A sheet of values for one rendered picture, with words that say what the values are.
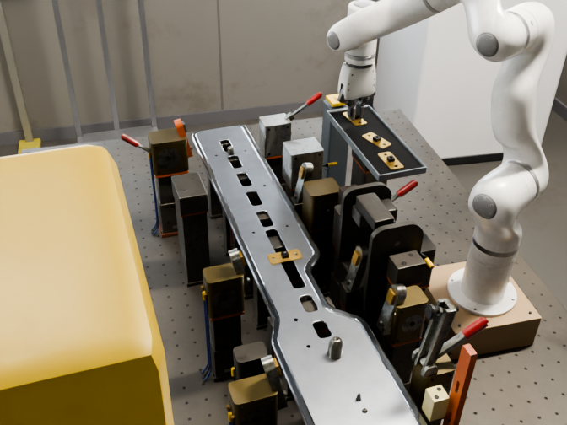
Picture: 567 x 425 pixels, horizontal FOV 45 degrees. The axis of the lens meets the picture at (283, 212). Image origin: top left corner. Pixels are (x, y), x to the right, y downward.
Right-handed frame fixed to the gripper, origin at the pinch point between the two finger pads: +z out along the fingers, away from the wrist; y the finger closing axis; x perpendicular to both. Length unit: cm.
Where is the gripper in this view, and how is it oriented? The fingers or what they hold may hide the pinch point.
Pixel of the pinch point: (355, 111)
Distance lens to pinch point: 200.2
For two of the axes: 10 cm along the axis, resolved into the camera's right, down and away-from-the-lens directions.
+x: 4.2, 5.4, -7.3
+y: -9.1, 2.4, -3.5
